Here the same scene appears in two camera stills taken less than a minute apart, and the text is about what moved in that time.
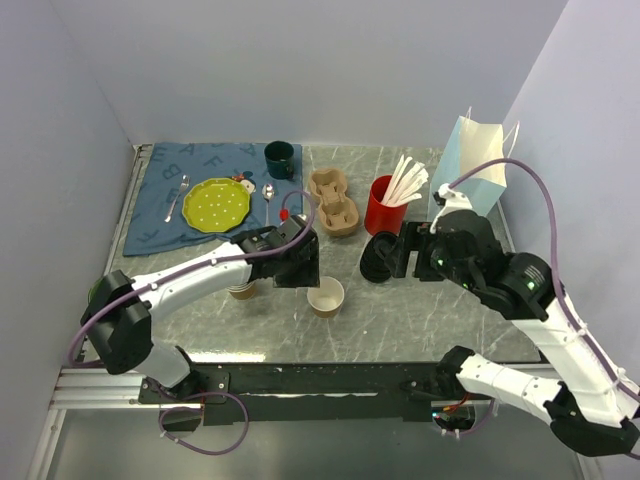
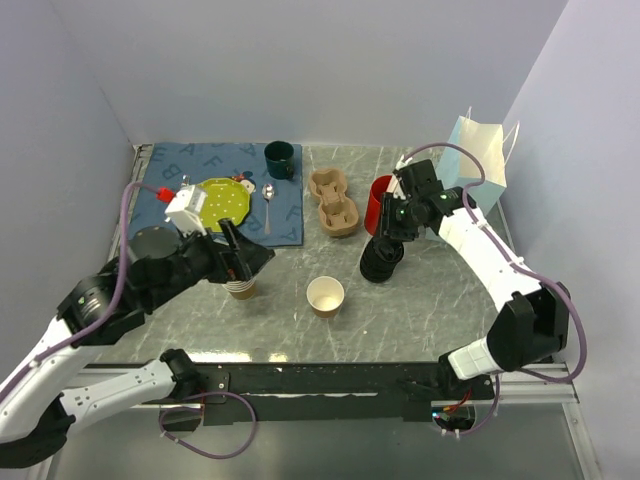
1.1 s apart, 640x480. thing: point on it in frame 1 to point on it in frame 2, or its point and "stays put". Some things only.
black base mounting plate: x=305 y=393 stays put
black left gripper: x=308 y=275 to x=243 y=259
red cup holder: x=378 y=216 stays put
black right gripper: x=414 y=234 to x=388 y=227
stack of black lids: x=382 y=258 stays put
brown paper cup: x=326 y=300 stays put
